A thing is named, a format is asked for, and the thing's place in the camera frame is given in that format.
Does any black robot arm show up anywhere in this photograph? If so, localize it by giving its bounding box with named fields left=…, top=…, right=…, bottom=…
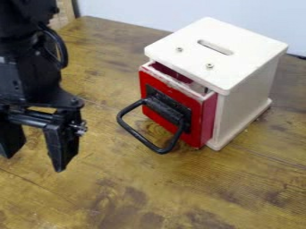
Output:
left=0, top=0, right=87, bottom=172

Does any red drawer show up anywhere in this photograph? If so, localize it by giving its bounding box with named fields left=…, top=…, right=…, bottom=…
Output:
left=140, top=62, right=218, bottom=148

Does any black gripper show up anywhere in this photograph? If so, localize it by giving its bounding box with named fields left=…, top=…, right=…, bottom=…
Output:
left=0, top=52, right=87, bottom=173

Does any white wooden box cabinet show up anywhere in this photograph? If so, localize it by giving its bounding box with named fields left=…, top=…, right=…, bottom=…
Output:
left=145, top=17, right=289, bottom=150

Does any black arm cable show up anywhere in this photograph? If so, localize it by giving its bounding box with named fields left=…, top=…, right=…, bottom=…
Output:
left=41, top=26, right=70, bottom=70

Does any black metal drawer handle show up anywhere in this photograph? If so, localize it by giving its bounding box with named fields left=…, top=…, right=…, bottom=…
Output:
left=117, top=96, right=192, bottom=155

